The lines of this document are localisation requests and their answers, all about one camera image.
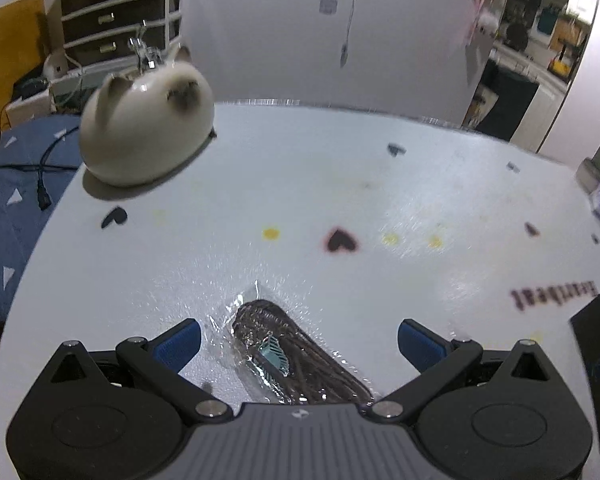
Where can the white plush toy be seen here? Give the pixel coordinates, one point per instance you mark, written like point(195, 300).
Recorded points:
point(485, 22)

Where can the black bin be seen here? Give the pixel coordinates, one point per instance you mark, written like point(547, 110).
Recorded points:
point(507, 102)

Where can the wall socket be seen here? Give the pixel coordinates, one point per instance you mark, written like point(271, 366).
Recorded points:
point(328, 6)

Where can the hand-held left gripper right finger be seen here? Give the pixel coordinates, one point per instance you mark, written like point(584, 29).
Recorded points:
point(420, 346)

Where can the pink ribbons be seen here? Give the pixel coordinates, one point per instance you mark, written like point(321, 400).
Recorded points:
point(480, 0)

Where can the black box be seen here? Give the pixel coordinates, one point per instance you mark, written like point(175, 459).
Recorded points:
point(587, 330)

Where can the round metal tin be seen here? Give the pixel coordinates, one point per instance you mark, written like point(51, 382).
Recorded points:
point(587, 175)

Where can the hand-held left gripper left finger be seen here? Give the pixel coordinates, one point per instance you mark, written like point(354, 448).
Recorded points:
point(180, 344)

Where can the cream cat figurine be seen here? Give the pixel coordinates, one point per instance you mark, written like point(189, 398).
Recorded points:
point(145, 130)

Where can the white plastic drawer unit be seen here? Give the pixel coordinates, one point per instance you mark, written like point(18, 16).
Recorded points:
point(120, 15)

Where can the yellow kitchen item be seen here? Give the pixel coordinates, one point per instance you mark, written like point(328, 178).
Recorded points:
point(559, 66)

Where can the small white appliance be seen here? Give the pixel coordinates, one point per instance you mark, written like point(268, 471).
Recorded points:
point(55, 65)

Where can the printed shopping bag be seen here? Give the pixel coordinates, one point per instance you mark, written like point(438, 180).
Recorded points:
point(474, 112)

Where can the white storage box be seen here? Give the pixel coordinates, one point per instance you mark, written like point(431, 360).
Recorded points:
point(35, 100)

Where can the teal hanging bag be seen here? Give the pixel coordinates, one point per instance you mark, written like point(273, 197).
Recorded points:
point(546, 20)

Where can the yellow wooden board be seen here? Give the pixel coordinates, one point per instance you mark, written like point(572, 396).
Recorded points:
point(10, 65)

